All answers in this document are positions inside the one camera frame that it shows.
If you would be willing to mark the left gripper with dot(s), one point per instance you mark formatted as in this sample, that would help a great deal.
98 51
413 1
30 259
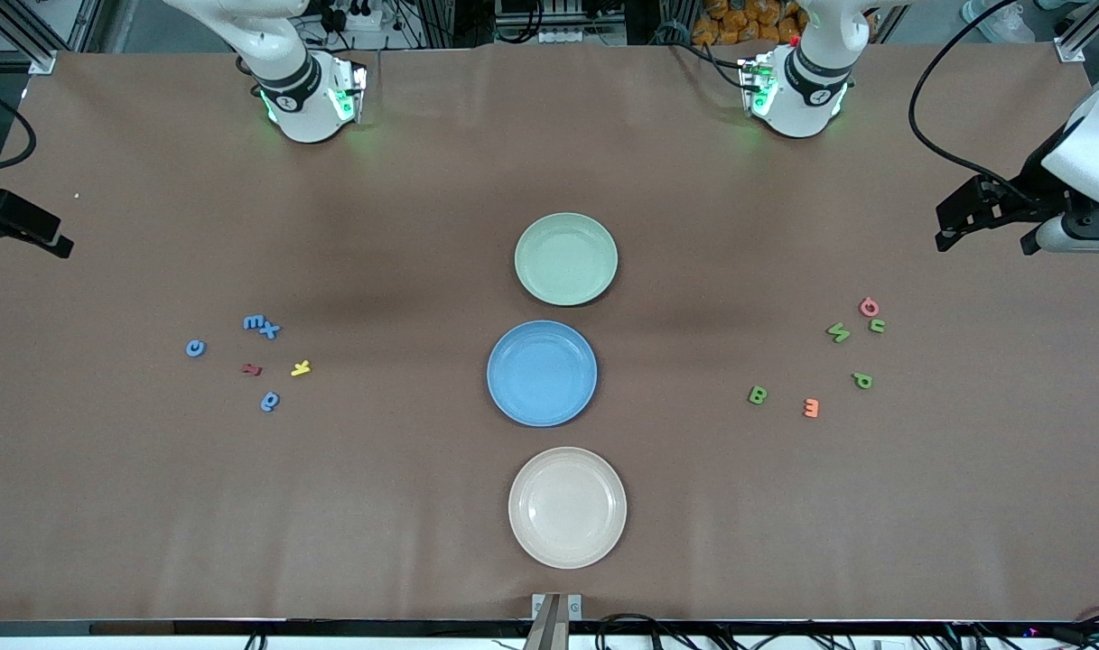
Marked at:
1034 187

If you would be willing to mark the blue foam letter C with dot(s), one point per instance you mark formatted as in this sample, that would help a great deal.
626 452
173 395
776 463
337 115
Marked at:
196 342

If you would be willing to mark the green foam letter N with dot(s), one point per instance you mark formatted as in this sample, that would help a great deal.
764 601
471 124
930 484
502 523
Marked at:
838 332

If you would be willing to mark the green foam letter P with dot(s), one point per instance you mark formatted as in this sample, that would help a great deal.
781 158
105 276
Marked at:
869 380

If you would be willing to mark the blue foam letter X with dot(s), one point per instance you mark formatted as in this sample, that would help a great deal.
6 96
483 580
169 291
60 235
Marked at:
269 331

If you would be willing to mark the blue foam lowercase letter e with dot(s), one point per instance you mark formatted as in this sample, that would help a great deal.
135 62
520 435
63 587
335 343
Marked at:
265 403

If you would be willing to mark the green foam letter B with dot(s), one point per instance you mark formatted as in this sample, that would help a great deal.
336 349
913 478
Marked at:
752 395

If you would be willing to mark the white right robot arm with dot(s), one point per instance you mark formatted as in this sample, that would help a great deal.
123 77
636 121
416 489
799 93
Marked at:
301 99

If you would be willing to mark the pink foam letter Q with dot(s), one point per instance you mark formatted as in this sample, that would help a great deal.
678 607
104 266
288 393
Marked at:
861 307

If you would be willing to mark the white shoe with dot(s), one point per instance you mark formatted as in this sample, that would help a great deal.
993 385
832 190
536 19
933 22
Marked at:
991 20

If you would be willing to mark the orange foam letter E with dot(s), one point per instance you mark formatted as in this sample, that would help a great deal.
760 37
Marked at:
816 408

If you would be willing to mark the yellow foam letter K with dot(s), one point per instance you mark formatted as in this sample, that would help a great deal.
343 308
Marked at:
300 368

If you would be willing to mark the pile of orange objects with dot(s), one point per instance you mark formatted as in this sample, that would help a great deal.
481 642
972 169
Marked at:
739 23

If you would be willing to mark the white power strip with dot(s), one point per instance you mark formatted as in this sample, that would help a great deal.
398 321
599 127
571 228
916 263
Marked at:
355 16

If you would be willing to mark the pale green plate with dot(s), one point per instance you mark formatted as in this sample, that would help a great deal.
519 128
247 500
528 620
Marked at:
566 259

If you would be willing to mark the grey equipment box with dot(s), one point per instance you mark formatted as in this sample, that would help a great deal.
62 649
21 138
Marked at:
558 23

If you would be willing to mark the blue plate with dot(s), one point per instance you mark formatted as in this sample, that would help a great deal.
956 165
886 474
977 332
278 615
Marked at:
542 373

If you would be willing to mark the beige plate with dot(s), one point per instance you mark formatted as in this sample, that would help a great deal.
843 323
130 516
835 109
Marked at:
567 507

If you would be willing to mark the aluminium frame profile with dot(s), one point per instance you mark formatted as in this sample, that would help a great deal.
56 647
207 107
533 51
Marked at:
25 41
1086 32

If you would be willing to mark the grey metal camera bracket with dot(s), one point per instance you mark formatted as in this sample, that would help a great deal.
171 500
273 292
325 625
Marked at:
556 618

